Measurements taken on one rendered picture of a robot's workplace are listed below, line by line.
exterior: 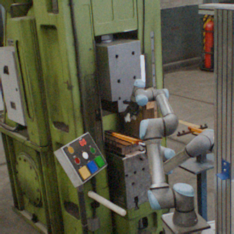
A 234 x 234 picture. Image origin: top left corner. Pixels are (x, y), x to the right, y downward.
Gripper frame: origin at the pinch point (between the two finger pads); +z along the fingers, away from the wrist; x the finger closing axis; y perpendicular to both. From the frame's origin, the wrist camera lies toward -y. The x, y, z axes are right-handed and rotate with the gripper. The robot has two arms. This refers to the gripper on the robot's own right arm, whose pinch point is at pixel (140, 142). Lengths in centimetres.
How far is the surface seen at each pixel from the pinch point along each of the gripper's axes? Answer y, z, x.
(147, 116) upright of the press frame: -10.5, 22.7, 27.3
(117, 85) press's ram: -46.1, 8.1, -11.3
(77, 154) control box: -10, -8, -62
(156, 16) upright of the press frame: -88, 22, 43
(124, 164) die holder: 15.3, 3.2, -15.2
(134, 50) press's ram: -68, 8, 7
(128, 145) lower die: 3.6, 8.9, -5.8
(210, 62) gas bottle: 76, 469, 585
